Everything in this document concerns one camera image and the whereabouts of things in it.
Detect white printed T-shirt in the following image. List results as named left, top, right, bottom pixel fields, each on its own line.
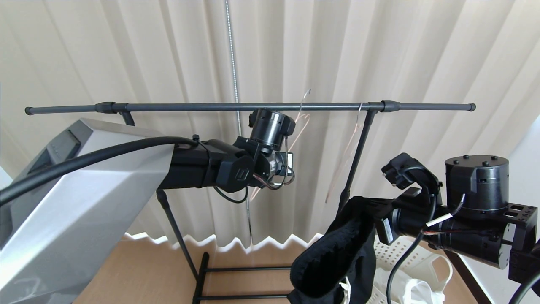
left=373, top=267, right=446, bottom=304

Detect beige curtain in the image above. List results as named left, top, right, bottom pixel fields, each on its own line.
left=0, top=0, right=540, bottom=254

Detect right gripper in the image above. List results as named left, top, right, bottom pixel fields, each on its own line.
left=366, top=197, right=446, bottom=246

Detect black clothes rack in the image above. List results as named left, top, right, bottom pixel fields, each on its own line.
left=24, top=100, right=476, bottom=304

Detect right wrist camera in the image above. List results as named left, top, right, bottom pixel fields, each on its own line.
left=382, top=153, right=442, bottom=207

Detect black shorts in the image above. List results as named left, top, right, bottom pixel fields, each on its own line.
left=288, top=196, right=378, bottom=304

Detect white laundry basket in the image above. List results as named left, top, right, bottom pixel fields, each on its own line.
left=371, top=234, right=454, bottom=304

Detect grey curtain pull rod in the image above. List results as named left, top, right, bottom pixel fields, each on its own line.
left=225, top=0, right=254, bottom=246

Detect pink clothes hanger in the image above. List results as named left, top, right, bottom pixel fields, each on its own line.
left=250, top=89, right=312, bottom=201
left=324, top=102, right=365, bottom=204

